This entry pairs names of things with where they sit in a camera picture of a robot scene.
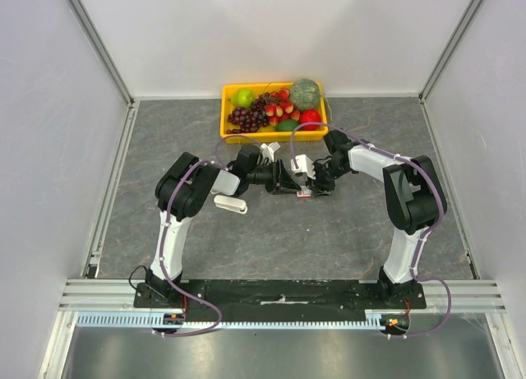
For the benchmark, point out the green netted melon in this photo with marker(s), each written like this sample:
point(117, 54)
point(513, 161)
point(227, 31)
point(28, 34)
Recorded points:
point(305, 94)

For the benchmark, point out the dark purple grape bunch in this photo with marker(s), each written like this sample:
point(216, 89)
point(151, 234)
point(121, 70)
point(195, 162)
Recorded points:
point(247, 120)

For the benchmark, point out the yellow plastic tray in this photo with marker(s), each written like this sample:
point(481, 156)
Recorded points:
point(269, 134)

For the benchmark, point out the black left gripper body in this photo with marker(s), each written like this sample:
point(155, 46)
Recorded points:
point(274, 187)

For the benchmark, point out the red strawberry cluster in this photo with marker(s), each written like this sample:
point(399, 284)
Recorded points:
point(278, 107)

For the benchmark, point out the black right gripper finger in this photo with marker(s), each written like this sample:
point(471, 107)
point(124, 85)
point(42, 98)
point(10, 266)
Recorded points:
point(310, 182)
point(320, 191)

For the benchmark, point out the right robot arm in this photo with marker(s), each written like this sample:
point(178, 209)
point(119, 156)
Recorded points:
point(414, 200)

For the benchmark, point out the grey slotted cable duct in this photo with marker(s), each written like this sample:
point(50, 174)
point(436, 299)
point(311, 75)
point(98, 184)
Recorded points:
point(179, 321)

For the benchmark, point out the aluminium frame rail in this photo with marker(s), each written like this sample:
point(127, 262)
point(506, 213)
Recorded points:
point(451, 296)

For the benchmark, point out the red white staple box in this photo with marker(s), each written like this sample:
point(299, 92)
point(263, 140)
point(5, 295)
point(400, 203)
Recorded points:
point(304, 192)

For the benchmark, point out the green white stapler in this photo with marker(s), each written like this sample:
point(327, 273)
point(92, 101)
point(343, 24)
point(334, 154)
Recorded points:
point(268, 150)

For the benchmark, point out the white rectangular case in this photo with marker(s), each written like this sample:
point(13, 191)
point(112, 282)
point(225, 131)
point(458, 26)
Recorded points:
point(231, 204)

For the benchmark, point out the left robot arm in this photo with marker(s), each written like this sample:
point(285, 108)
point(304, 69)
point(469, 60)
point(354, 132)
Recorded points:
point(182, 192)

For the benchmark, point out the green lime fruit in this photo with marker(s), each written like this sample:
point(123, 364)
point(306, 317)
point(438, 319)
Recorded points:
point(287, 125)

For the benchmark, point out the green pear fruit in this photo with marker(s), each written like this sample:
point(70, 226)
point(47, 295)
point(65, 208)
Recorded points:
point(242, 98)

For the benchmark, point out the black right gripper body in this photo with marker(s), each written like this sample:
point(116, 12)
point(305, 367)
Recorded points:
point(319, 176)

